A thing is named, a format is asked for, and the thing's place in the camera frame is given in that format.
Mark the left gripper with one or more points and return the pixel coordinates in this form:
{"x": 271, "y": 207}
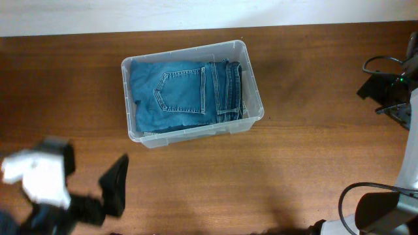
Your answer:
{"x": 117, "y": 175}

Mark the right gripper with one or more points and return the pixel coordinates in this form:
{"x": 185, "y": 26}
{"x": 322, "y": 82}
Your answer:
{"x": 368, "y": 89}

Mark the dark blue jeans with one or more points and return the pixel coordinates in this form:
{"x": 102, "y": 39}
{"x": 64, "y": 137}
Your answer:
{"x": 171, "y": 96}

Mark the clear plastic storage bin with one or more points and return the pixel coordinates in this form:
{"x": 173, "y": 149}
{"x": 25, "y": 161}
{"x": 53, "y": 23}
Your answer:
{"x": 234, "y": 50}

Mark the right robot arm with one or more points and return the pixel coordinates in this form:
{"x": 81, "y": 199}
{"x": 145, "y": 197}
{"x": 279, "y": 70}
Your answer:
{"x": 392, "y": 210}

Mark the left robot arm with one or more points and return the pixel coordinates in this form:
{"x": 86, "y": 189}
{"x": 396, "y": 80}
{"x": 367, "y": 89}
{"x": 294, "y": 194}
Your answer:
{"x": 9, "y": 225}

